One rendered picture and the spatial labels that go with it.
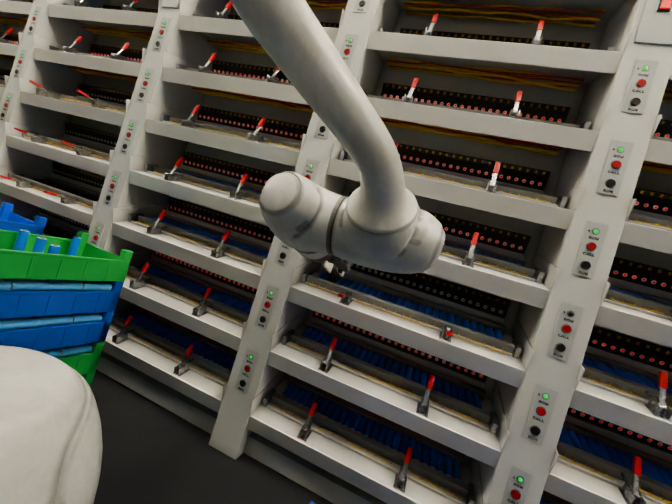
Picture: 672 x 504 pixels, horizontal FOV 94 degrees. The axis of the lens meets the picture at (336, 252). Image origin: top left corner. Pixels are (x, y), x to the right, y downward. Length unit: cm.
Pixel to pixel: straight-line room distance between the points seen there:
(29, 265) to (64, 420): 60
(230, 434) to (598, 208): 108
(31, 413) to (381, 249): 37
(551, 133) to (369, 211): 60
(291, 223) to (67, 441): 33
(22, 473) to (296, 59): 37
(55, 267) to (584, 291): 113
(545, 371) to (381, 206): 58
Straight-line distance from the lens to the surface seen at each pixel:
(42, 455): 28
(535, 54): 103
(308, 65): 36
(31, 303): 89
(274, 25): 36
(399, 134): 113
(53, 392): 30
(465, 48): 102
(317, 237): 49
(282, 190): 48
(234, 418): 104
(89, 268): 91
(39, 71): 198
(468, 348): 84
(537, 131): 93
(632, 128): 99
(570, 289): 87
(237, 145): 108
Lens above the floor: 63
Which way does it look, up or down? 1 degrees up
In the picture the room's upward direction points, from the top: 17 degrees clockwise
